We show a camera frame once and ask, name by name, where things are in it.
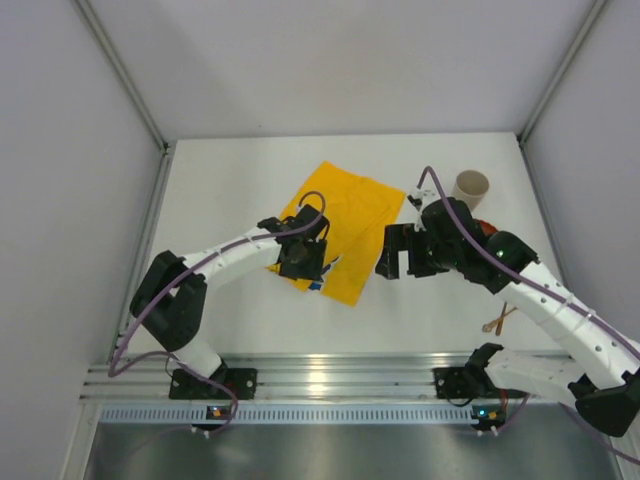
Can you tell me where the aluminium mounting rail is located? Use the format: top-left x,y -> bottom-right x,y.
79,352 -> 581,401

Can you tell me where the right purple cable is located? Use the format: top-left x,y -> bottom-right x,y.
417,166 -> 640,464

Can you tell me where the purple cable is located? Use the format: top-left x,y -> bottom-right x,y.
107,191 -> 327,436
417,166 -> 640,464

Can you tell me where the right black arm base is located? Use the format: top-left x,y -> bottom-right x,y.
433,343 -> 504,407

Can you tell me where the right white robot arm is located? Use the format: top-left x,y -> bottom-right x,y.
375,197 -> 639,438

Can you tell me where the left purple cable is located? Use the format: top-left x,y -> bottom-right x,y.
107,191 -> 327,436

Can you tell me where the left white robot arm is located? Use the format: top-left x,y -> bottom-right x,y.
129,204 -> 330,383

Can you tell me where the gold fork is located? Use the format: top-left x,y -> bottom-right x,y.
482,303 -> 517,336

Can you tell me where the gold spoon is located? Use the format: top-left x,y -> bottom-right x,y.
492,303 -> 510,336

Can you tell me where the beige paper cup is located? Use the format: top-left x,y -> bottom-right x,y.
452,170 -> 490,211

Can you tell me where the yellow pikachu placemat cloth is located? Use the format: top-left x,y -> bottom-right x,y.
280,162 -> 405,306

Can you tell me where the red-brown plastic plate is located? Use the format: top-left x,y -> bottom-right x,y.
476,219 -> 498,237

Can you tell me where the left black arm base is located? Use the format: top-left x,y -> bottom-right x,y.
169,367 -> 258,401

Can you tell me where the slotted grey cable duct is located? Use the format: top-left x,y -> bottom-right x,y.
100,403 -> 504,425

